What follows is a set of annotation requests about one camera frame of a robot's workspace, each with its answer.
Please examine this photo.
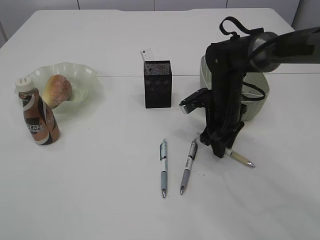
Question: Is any grey white click pen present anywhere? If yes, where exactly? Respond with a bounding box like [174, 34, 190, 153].
[180, 138, 198, 195]

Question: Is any pale green wavy glass plate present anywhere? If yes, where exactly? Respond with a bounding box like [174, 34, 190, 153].
[27, 62, 105, 115]

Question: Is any black mesh pen holder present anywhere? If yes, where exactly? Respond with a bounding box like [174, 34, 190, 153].
[143, 60, 172, 109]

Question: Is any brown coffee bottle white cap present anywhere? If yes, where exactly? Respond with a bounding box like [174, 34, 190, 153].
[15, 77, 60, 145]

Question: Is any golden bread roll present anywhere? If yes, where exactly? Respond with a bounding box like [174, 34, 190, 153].
[42, 74, 72, 109]

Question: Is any blue grey click pen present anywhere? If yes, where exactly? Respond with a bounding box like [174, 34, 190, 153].
[159, 139, 168, 198]

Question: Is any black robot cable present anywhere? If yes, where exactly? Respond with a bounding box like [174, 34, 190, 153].
[209, 16, 278, 141]

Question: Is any pale green plastic basket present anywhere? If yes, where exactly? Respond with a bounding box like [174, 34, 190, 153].
[199, 55, 270, 122]

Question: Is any clear plastic ruler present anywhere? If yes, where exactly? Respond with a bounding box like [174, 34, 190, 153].
[140, 48, 155, 62]

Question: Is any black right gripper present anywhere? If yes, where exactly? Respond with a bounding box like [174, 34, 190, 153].
[200, 87, 246, 158]

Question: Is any white beige click pen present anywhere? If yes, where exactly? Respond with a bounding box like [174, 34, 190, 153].
[225, 148, 256, 168]

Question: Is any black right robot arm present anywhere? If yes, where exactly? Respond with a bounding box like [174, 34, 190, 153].
[200, 27, 320, 158]

